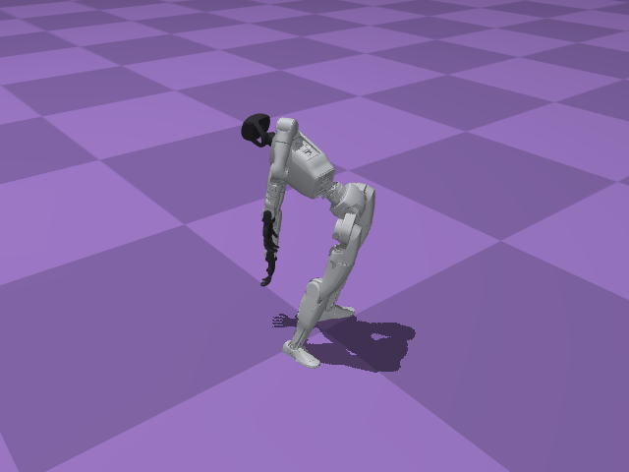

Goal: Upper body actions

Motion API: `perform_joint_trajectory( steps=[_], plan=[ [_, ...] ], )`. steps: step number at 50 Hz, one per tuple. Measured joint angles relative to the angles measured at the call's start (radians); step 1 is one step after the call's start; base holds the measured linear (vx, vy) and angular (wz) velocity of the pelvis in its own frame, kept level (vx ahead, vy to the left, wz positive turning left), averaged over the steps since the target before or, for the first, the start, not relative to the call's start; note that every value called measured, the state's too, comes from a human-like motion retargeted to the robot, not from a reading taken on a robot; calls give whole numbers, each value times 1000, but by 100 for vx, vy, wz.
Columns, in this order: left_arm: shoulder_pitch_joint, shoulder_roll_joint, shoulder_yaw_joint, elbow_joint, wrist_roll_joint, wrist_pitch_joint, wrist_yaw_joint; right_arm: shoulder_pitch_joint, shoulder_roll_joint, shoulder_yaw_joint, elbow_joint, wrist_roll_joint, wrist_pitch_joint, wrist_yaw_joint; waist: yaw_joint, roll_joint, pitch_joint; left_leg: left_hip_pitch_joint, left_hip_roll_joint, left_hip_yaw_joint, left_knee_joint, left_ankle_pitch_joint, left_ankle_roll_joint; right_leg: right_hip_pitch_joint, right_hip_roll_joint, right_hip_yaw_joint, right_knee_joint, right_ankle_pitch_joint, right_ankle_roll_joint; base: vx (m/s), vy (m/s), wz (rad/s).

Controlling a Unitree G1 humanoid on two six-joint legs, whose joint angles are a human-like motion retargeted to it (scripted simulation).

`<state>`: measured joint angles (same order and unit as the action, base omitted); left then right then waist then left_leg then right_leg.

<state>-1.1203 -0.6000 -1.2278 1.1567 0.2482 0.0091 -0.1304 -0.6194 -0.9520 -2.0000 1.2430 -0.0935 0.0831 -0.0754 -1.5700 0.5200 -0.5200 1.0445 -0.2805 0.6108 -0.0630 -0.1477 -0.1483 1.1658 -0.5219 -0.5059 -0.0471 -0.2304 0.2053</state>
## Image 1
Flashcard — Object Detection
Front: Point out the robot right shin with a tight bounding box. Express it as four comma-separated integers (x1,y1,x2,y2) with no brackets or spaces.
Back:
291,281,330,350

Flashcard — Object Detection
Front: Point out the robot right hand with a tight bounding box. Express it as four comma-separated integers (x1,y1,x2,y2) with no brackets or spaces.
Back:
260,252,277,286

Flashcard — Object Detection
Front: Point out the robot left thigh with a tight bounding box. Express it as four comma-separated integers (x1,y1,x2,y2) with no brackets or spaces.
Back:
329,183,375,256

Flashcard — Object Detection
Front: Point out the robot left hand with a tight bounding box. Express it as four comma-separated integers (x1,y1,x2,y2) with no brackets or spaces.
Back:
262,210,279,253

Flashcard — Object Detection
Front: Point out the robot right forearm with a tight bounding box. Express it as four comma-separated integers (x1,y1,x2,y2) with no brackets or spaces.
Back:
264,210,282,258

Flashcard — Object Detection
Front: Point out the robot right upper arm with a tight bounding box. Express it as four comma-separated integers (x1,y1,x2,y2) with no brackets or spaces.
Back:
272,178,287,223

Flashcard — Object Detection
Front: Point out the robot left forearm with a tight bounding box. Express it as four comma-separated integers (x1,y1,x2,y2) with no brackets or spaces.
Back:
261,163,283,220

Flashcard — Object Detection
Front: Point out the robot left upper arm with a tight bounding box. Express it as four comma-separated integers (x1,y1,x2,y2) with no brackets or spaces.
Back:
271,117,299,181

